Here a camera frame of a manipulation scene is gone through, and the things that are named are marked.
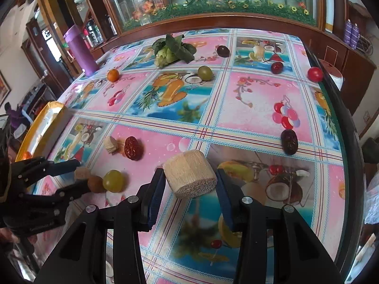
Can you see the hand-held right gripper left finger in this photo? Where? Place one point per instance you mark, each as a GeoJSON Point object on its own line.
{"type": "Point", "coordinates": [152, 202]}

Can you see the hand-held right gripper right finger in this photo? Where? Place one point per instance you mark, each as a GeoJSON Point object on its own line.
{"type": "Point", "coordinates": [226, 205]}

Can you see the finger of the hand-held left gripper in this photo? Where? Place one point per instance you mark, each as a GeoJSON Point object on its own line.
{"type": "Point", "coordinates": [74, 190]}
{"type": "Point", "coordinates": [66, 165]}

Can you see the brown longan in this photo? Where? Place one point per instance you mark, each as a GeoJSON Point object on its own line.
{"type": "Point", "coordinates": [95, 184]}

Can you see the large green grape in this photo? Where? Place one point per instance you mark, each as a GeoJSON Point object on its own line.
{"type": "Point", "coordinates": [113, 180]}

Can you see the yellow rimmed white tray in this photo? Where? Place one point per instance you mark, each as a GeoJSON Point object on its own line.
{"type": "Point", "coordinates": [56, 124]}

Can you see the large wooden cylinder block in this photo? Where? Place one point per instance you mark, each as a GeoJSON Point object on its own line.
{"type": "Point", "coordinates": [186, 168]}

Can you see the red date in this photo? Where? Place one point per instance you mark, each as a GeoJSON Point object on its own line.
{"type": "Point", "coordinates": [133, 148]}

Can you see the dark brown date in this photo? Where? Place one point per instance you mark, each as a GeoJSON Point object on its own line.
{"type": "Point", "coordinates": [288, 141]}

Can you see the small orange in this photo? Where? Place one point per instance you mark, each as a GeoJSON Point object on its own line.
{"type": "Point", "coordinates": [112, 75]}

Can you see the fruit printed tablecloth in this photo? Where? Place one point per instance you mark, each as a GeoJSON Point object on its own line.
{"type": "Point", "coordinates": [251, 106]}

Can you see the purple thermos bottle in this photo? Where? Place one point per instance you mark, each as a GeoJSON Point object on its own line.
{"type": "Point", "coordinates": [80, 53]}

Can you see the green bottle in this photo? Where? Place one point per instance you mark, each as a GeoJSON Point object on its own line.
{"type": "Point", "coordinates": [98, 35]}

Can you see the small green grape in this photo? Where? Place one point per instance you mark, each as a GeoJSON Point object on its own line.
{"type": "Point", "coordinates": [205, 72]}

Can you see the steel thermos flask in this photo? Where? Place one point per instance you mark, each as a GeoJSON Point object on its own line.
{"type": "Point", "coordinates": [90, 31]}

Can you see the white plastic bag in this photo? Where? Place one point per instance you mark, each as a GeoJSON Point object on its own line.
{"type": "Point", "coordinates": [371, 204]}

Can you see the dark red cherry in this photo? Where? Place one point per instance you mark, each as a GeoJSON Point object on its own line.
{"type": "Point", "coordinates": [277, 67]}

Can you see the dark purple plum far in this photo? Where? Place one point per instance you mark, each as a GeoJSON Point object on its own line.
{"type": "Point", "coordinates": [222, 51]}

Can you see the leafy green vegetable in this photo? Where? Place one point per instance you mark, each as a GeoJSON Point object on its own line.
{"type": "Point", "coordinates": [174, 48]}

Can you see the red cherry tomato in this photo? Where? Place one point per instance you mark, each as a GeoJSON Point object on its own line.
{"type": "Point", "coordinates": [314, 74]}

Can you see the purple spray can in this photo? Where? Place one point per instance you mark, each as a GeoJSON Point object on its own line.
{"type": "Point", "coordinates": [348, 32]}
{"type": "Point", "coordinates": [354, 35]}

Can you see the framed wall picture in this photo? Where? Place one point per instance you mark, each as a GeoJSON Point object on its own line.
{"type": "Point", "coordinates": [4, 87]}

